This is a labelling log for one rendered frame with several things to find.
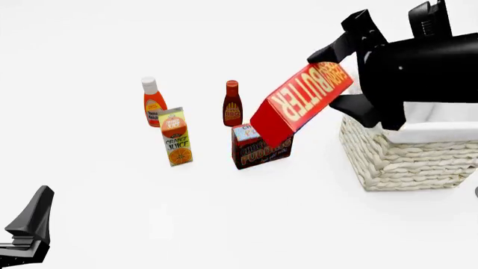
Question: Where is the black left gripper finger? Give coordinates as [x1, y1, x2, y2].
[4, 185, 55, 245]

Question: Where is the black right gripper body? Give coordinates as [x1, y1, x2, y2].
[340, 9, 389, 49]

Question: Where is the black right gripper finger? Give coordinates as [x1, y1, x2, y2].
[306, 31, 360, 65]
[328, 94, 383, 129]

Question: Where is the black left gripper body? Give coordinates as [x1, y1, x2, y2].
[0, 234, 51, 267]

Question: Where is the red butter box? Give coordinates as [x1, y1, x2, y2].
[249, 61, 355, 149]

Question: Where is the white cloth basket liner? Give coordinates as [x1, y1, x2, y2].
[346, 81, 478, 144]

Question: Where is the white woven wicker basket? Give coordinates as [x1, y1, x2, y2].
[338, 83, 478, 193]

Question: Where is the chocolate pudding box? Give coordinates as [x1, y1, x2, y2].
[231, 123, 294, 170]

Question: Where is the dark BBQ sauce bottle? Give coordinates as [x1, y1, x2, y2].
[223, 79, 243, 128]

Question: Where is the orange juice carton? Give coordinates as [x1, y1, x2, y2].
[157, 105, 194, 168]

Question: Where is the ketchup bottle with white cap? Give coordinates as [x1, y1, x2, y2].
[140, 76, 168, 128]

